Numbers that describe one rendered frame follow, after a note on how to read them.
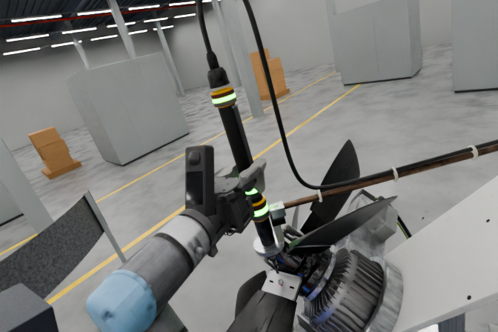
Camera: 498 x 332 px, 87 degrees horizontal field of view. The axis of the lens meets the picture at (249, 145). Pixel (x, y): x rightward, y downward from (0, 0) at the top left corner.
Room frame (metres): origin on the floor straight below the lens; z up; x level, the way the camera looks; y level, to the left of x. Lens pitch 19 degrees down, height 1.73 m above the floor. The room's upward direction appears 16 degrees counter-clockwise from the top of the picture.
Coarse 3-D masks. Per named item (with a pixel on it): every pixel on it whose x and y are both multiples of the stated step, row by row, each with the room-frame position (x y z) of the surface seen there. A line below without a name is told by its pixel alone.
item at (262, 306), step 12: (252, 300) 0.47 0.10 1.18; (264, 300) 0.46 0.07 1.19; (276, 300) 0.45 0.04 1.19; (288, 300) 0.44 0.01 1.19; (240, 312) 0.46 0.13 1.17; (252, 312) 0.44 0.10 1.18; (264, 312) 0.43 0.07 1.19; (276, 312) 0.42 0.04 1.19; (288, 312) 0.42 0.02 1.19; (240, 324) 0.43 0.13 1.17; (252, 324) 0.42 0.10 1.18; (264, 324) 0.41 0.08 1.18; (276, 324) 0.40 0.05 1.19; (288, 324) 0.39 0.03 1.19
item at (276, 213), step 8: (272, 208) 0.48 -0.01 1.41; (280, 208) 0.48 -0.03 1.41; (272, 216) 0.48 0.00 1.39; (280, 216) 0.47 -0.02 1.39; (272, 224) 0.47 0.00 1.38; (280, 224) 0.47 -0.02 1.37; (280, 232) 0.48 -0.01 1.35; (256, 240) 0.51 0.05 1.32; (280, 240) 0.48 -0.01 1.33; (256, 248) 0.48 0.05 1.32; (264, 248) 0.47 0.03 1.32; (272, 248) 0.47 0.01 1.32; (280, 248) 0.46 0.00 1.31; (264, 256) 0.46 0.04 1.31
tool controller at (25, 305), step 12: (12, 288) 0.72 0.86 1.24; (24, 288) 0.71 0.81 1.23; (0, 300) 0.66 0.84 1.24; (12, 300) 0.65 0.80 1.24; (24, 300) 0.64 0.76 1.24; (36, 300) 0.63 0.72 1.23; (0, 312) 0.61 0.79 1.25; (12, 312) 0.60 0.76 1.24; (24, 312) 0.59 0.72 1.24; (36, 312) 0.58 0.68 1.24; (48, 312) 0.59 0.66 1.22; (0, 324) 0.56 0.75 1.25; (12, 324) 0.55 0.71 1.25; (24, 324) 0.55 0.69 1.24; (36, 324) 0.56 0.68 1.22; (48, 324) 0.57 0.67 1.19
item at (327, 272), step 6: (330, 258) 0.53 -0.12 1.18; (330, 264) 0.50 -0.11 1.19; (324, 270) 0.50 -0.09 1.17; (330, 270) 0.49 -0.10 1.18; (324, 276) 0.48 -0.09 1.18; (318, 282) 0.48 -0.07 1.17; (324, 282) 0.47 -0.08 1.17; (312, 288) 0.49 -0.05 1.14; (318, 288) 0.47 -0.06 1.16; (306, 294) 0.50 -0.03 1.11; (312, 294) 0.47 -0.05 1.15; (306, 300) 0.49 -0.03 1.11
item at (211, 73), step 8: (208, 56) 0.48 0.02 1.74; (208, 64) 0.49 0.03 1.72; (216, 64) 0.48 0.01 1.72; (208, 72) 0.48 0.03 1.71; (216, 72) 0.48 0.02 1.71; (224, 72) 0.48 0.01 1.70; (208, 80) 0.49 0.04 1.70; (216, 80) 0.47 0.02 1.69; (224, 80) 0.48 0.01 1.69; (256, 224) 0.48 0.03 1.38; (264, 224) 0.47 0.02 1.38; (264, 232) 0.47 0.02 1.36; (272, 232) 0.48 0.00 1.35; (264, 240) 0.48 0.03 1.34; (272, 240) 0.48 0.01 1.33; (272, 256) 0.48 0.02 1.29
